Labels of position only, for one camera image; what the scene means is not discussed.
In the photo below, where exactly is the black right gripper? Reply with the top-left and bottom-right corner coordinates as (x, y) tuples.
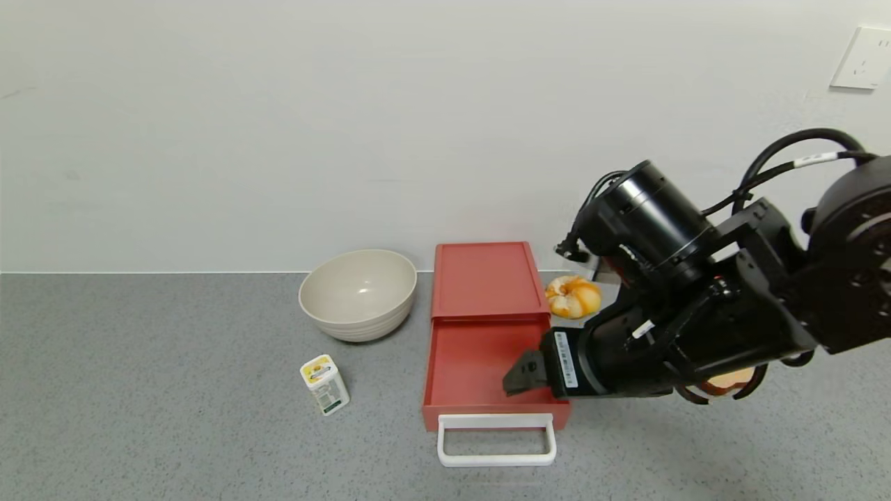
(502, 305), (668, 399)

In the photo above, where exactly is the red drawer with white handle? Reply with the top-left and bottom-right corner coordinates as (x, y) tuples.
(422, 315), (571, 468)

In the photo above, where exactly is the red drawer cabinet housing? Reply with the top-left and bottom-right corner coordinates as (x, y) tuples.
(430, 242), (552, 322)

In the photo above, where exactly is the orange round bun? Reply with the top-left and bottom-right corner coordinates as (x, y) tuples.
(544, 275), (602, 320)

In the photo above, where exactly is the beige ribbed bowl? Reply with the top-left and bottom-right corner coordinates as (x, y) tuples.
(299, 249), (418, 343)

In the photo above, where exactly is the small yellow white carton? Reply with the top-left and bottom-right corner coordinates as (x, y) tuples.
(300, 354), (351, 417)

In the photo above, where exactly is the toast slice with brown crust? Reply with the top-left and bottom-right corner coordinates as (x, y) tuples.
(696, 367), (756, 401)

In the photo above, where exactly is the black cable with white tag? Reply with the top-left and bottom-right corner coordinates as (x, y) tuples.
(702, 128), (879, 216)

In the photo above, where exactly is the white wall socket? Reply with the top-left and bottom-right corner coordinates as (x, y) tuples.
(830, 25), (891, 90)

